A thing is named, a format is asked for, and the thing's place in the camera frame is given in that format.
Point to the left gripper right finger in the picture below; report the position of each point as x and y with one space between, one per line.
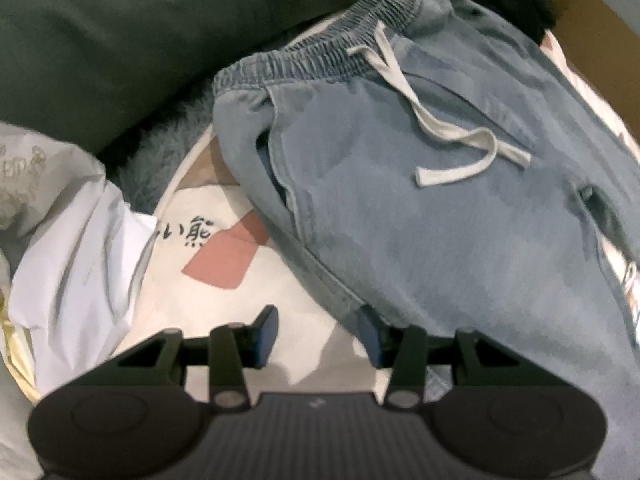
403 351

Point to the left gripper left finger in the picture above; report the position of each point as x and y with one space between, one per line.
231 349

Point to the light blue denim pants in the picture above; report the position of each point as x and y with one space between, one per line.
427 158

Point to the cream bear print duvet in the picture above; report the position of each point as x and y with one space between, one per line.
212 261

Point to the white plastic bag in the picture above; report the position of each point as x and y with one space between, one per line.
72 255

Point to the blue fuzzy blanket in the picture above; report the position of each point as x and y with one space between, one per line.
143 161

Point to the dark grey blanket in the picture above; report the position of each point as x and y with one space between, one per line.
88 71

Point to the brown cardboard sheet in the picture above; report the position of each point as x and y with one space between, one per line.
601 39

